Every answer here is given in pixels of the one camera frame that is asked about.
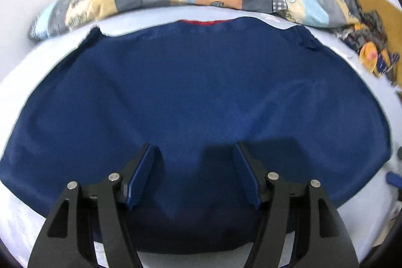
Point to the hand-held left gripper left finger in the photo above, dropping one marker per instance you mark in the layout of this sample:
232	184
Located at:
141	177

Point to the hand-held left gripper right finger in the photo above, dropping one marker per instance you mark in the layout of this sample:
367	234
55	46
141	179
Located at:
248	177

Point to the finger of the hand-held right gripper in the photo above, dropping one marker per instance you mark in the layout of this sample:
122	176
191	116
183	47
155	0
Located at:
395	178

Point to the navy jacket with red collar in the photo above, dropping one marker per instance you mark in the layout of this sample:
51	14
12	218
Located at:
201	98

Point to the dark yellow printed cloth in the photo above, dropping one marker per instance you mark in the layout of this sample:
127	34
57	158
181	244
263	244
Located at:
370	45

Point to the light blue cloud bed sheet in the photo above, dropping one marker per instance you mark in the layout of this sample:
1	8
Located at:
18	73

